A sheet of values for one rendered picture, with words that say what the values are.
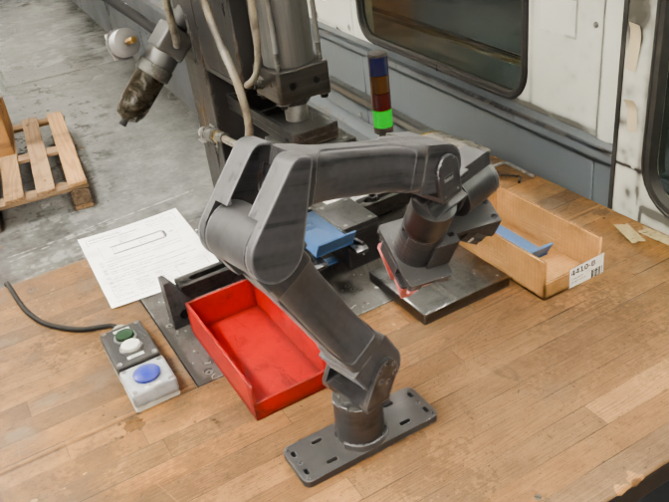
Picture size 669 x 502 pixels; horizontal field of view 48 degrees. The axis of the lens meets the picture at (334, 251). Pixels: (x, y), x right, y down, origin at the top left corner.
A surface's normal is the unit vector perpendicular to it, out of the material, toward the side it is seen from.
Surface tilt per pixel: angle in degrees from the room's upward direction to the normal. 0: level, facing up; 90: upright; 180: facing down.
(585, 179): 90
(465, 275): 0
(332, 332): 91
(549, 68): 90
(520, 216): 90
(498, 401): 0
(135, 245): 0
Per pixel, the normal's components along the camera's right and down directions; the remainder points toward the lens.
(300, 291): 0.71, 0.46
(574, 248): -0.86, 0.35
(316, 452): -0.11, -0.85
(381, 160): 0.65, 0.27
